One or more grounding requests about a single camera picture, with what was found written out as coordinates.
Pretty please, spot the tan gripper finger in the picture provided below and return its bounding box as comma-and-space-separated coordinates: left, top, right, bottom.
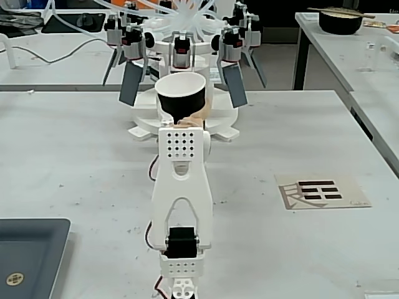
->
173, 95, 214, 130

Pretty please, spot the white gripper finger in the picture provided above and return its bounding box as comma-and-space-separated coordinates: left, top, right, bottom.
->
160, 107, 175, 127

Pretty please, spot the black paper cup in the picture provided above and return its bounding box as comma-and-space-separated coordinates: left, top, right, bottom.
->
155, 73, 207, 123

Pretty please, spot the black desk mat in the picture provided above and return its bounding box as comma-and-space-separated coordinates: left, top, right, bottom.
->
41, 12, 107, 34

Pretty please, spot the printed paper mat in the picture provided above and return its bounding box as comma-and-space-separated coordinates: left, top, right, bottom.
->
274, 173, 373, 212

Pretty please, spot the orange printed packet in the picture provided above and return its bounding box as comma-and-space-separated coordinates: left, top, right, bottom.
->
363, 21, 399, 34

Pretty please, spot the white carousel machine base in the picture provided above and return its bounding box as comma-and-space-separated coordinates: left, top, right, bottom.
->
128, 40, 241, 143

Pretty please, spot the pump unit with grey plate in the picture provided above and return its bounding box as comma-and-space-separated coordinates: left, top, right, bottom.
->
216, 26, 249, 109
168, 31, 195, 71
102, 12, 127, 87
118, 23, 149, 107
233, 2, 268, 88

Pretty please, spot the clear silicone tube bundle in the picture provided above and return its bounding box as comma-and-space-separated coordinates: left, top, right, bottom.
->
45, 0, 238, 44

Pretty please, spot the black table leg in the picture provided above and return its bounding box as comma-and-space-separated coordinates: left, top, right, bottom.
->
292, 26, 314, 91

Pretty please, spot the white plastic stand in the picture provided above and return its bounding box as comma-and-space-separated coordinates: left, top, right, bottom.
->
0, 32, 18, 69

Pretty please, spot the black bowl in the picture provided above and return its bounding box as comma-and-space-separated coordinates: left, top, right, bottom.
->
318, 9, 364, 35

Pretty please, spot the dark grey bag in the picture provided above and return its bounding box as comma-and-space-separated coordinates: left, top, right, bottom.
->
0, 7, 44, 31

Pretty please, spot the grey plastic tray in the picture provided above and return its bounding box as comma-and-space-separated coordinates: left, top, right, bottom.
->
0, 217, 72, 299

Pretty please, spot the round beige emblem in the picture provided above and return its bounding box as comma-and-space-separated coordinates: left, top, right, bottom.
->
6, 272, 25, 288

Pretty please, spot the white paper sheet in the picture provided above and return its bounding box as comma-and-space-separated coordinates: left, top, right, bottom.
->
363, 291, 399, 299

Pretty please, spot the red black servo wire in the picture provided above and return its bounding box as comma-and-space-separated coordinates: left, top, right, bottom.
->
145, 154, 157, 184
153, 275, 170, 299

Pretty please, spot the grey cable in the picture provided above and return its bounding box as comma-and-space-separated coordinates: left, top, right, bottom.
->
12, 36, 110, 65

